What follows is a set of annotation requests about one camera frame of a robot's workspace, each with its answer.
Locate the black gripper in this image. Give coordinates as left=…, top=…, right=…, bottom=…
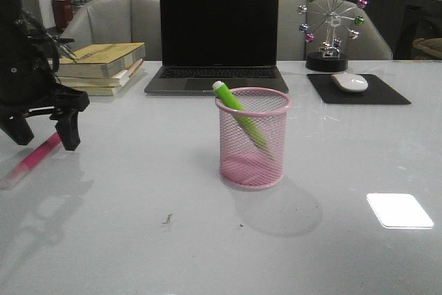
left=1, top=63, right=90, bottom=151

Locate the pink highlighter pen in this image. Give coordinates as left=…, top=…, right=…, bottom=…
left=1, top=133, right=61, bottom=190

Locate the green highlighter pen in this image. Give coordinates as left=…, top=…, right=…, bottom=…
left=212, top=80, right=270, bottom=153

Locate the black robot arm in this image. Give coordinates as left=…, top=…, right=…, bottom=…
left=1, top=0, right=89, bottom=151

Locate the pink mesh pen holder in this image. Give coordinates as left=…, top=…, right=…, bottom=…
left=215, top=87, right=291, bottom=189

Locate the middle cream book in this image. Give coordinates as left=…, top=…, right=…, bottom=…
left=59, top=59, right=143, bottom=88

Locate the bottom pale book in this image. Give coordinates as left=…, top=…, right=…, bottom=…
left=75, top=68, right=142, bottom=96

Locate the top yellow book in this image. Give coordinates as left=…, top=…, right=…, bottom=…
left=56, top=42, right=146, bottom=79

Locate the red trash bin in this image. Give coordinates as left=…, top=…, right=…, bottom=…
left=51, top=0, right=73, bottom=32

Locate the left grey armchair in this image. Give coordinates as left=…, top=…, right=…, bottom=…
left=61, top=0, right=162, bottom=61

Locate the grey armchair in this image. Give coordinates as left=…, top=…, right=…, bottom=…
left=61, top=0, right=162, bottom=61
left=277, top=0, right=392, bottom=60

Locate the grey open laptop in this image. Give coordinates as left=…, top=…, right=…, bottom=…
left=144, top=0, right=289, bottom=95

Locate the right grey armchair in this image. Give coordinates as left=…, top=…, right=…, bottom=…
left=277, top=0, right=392, bottom=60

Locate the white computer mouse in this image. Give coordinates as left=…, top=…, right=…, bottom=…
left=331, top=73, right=369, bottom=93

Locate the ferris wheel desk ornament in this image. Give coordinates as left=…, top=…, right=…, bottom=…
left=298, top=0, right=368, bottom=72

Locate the black mouse pad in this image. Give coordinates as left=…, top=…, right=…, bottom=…
left=307, top=74, right=411, bottom=105

